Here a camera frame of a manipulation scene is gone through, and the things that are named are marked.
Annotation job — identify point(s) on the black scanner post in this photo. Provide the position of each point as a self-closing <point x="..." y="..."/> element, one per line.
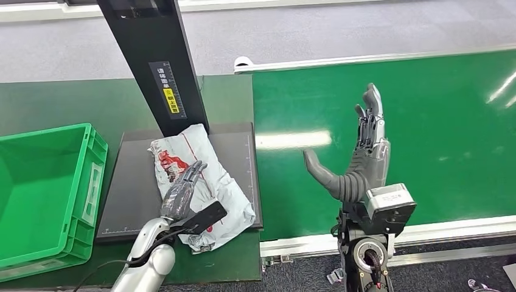
<point x="155" y="48"/>

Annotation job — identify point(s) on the dark green table mat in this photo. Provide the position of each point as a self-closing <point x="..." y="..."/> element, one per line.
<point x="60" y="102"/>

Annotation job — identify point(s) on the green plastic crate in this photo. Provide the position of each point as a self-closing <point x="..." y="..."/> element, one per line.
<point x="36" y="193"/>

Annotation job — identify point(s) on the metal conveyor support bracket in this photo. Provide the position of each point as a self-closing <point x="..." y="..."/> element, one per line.
<point x="335" y="276"/>

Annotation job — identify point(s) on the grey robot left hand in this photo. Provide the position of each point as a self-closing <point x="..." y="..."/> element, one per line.
<point x="179" y="197"/>

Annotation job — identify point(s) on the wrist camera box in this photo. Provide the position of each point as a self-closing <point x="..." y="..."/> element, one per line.
<point x="393" y="205"/>
<point x="205" y="217"/>

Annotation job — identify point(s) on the white baseboard strip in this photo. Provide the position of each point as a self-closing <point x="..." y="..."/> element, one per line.
<point x="48" y="10"/>

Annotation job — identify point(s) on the black scanner base plate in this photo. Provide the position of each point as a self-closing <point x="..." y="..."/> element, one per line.
<point x="129" y="189"/>

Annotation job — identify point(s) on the thin aluminium conveyor rail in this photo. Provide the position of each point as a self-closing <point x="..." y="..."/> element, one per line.
<point x="363" y="59"/>

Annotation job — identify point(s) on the grey plate on floor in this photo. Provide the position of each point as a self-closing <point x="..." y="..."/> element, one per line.
<point x="510" y="276"/>

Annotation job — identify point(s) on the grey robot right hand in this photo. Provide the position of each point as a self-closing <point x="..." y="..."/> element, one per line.
<point x="369" y="161"/>

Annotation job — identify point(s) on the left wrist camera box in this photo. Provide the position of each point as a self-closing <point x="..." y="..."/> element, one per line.
<point x="205" y="217"/>

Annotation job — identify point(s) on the white roller end cap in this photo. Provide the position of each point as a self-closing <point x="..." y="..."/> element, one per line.
<point x="242" y="61"/>

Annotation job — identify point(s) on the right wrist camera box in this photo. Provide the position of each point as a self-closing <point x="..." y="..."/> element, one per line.
<point x="393" y="205"/>

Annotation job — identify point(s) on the shiny metal floor fitting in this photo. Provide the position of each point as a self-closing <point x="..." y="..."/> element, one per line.
<point x="481" y="286"/>

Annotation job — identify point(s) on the white plastic mailer package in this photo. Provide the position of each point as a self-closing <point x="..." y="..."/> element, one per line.
<point x="223" y="185"/>

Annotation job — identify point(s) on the wide aluminium conveyor rail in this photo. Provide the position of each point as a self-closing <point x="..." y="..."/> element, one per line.
<point x="306" y="246"/>

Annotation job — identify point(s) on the green conveyor belt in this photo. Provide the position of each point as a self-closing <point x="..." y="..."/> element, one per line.
<point x="455" y="133"/>

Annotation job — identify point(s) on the small metal conveyor hinge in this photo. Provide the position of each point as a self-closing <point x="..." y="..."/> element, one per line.
<point x="276" y="262"/>

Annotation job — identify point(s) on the black yellow post label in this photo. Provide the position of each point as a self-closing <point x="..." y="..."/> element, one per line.
<point x="168" y="89"/>

